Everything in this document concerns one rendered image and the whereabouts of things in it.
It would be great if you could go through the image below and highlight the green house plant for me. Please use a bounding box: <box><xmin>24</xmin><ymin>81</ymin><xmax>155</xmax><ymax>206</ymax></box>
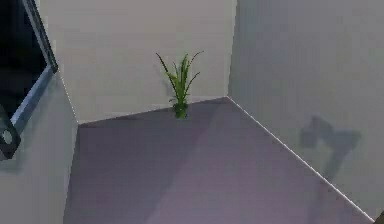
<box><xmin>155</xmin><ymin>50</ymin><xmax>205</xmax><ymax>120</ymax></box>

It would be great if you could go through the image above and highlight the dark window with grey frame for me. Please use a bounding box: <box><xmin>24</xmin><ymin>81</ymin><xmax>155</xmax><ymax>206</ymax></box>
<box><xmin>0</xmin><ymin>0</ymin><xmax>60</xmax><ymax>136</ymax></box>

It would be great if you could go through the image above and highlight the black bracket with round hole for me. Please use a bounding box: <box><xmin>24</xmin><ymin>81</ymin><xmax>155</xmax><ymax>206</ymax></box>
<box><xmin>0</xmin><ymin>103</ymin><xmax>22</xmax><ymax>161</ymax></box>

